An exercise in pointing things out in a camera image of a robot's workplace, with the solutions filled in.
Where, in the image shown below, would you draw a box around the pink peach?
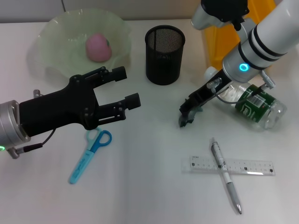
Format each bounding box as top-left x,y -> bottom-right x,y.
85,33 -> 113,63

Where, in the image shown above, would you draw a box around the clear plastic ruler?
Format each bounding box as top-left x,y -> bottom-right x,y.
182,155 -> 276,176

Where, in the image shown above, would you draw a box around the white grey ballpoint pen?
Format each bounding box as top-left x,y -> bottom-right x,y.
210,137 -> 243,215

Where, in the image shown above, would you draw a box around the blue scissors with sheath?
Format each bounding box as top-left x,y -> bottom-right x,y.
69,126 -> 113,185

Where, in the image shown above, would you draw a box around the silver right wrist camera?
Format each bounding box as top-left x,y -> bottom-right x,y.
191,0 -> 250,31

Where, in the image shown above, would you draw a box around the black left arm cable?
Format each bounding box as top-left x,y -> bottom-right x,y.
7,128 -> 57,160

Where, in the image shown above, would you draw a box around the pale green glass fruit plate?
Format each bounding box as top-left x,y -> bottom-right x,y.
26,8 -> 132,81

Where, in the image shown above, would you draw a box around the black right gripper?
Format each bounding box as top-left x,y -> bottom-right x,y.
179,70 -> 232,128

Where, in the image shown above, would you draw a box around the green plastic wrapper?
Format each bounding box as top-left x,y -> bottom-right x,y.
177,106 -> 204,129

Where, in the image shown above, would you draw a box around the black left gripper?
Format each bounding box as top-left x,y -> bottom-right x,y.
18,66 -> 128,137

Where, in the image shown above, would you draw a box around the yellow plastic bin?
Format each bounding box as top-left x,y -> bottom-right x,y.
202,0 -> 277,71

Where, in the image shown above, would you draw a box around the grey right arm cable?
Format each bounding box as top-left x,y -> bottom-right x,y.
206,70 -> 277,105

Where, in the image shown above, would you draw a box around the clear plastic bottle green label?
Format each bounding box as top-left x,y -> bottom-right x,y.
203,66 -> 288,132

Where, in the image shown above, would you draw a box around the black mesh pen holder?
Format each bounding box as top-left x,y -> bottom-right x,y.
144,25 -> 186,85

